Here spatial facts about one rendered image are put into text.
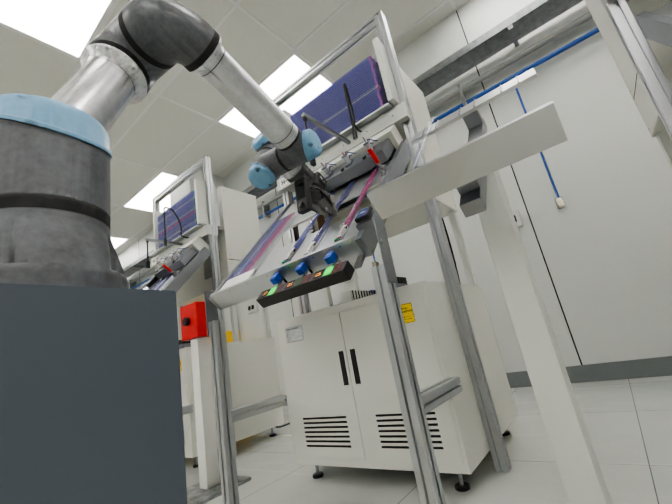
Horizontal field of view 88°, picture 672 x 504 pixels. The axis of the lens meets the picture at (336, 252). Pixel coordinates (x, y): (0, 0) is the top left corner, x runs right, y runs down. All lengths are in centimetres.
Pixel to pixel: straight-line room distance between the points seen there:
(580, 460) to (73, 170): 90
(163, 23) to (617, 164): 257
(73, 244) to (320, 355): 110
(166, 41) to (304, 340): 108
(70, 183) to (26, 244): 8
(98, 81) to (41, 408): 55
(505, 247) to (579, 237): 191
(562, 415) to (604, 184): 211
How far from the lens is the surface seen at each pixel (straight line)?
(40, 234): 42
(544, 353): 82
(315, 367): 142
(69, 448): 37
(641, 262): 271
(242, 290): 124
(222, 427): 138
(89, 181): 47
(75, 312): 38
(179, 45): 81
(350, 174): 144
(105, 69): 80
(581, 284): 271
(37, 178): 45
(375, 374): 126
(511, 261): 83
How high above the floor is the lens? 46
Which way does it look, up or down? 16 degrees up
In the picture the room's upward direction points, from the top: 11 degrees counter-clockwise
